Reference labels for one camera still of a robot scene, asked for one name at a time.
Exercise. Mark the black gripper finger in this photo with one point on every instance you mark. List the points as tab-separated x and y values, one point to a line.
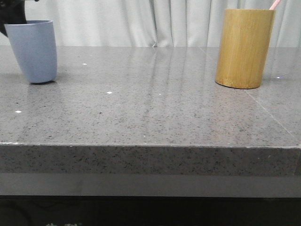
11	12

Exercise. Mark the blue plastic cup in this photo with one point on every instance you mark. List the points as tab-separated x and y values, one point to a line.
34	47

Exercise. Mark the white curtain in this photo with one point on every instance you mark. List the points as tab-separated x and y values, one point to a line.
137	23

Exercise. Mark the bamboo cylinder holder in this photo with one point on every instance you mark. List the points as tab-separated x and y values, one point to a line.
243	48

